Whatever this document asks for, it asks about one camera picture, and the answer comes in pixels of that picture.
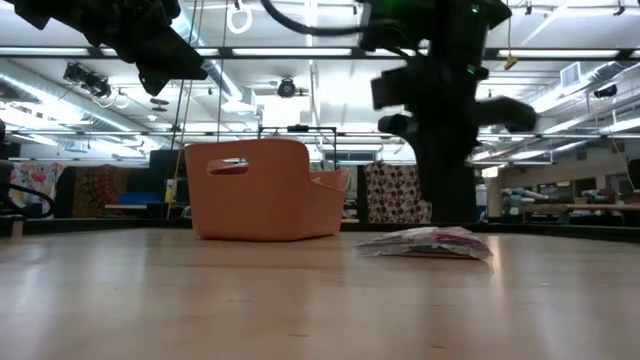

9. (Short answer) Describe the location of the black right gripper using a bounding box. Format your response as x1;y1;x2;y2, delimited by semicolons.
378;49;539;224

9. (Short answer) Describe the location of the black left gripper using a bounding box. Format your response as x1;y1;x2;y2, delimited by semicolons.
9;0;209;97

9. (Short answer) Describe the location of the pile of red snack packets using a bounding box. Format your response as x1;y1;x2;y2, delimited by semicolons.
353;225;495;261

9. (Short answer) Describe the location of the circle patterned cloth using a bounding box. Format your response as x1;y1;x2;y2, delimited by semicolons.
363;160;433;225

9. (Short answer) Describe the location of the pale floral cloth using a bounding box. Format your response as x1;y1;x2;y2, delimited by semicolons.
343;167;359;220

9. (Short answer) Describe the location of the wooden background table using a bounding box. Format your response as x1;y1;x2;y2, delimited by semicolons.
502;201;640;213

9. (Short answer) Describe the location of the blue box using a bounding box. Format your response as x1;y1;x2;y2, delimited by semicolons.
117;192;164;207

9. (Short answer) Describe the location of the orange brown tapestry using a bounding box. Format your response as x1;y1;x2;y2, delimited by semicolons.
72;164;134;219

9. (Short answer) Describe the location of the orange plastic basket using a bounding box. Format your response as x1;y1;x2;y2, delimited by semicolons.
184;138;351;243

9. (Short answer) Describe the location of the white ceiling vent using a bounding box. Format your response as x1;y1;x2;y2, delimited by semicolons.
559;61;582;90

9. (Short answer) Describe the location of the floral patterned cloth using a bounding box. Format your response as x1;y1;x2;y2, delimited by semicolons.
8;162;65;219

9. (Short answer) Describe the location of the silver air duct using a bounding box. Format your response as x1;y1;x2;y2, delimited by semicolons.
169;9;246;104

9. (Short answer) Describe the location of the thin black hanging cable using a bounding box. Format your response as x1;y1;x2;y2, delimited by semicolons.
216;0;230;144

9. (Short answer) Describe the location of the thin black frame rail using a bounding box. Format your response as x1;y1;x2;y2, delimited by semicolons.
0;129;640;140

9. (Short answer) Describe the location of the white hanging ring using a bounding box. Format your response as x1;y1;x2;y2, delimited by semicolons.
226;0;253;36

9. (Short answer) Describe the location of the yellow cord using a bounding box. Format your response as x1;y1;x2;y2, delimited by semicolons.
166;79;195;221

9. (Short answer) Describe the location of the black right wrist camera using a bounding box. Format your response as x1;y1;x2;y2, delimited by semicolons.
370;64;420;112

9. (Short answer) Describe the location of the yellow hanging cable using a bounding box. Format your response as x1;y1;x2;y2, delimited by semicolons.
503;12;519;72

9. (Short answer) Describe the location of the black metal stand frame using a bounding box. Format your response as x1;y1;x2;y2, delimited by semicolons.
258;124;338;171

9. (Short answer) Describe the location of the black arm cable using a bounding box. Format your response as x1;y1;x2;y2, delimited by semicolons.
259;0;374;38

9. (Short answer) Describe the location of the black table edge rail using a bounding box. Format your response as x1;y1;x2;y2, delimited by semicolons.
22;216;640;245

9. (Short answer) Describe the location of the black cable loop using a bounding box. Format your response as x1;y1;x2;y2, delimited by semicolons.
0;182;56;220

